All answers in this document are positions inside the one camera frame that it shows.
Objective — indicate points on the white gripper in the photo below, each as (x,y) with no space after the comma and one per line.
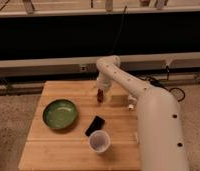
(103,85)

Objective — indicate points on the dark red pepper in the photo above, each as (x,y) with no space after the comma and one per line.
(100,96)

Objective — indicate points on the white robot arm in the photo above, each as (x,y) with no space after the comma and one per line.
(159,129)

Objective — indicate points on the green ceramic bowl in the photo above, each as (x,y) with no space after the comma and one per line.
(59,114)

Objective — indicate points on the black rectangular phone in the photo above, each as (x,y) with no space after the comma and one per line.
(96,124)

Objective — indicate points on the white plastic cup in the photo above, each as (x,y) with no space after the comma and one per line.
(99,141)

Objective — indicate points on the white metal rail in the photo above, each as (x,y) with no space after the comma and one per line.
(166,59)

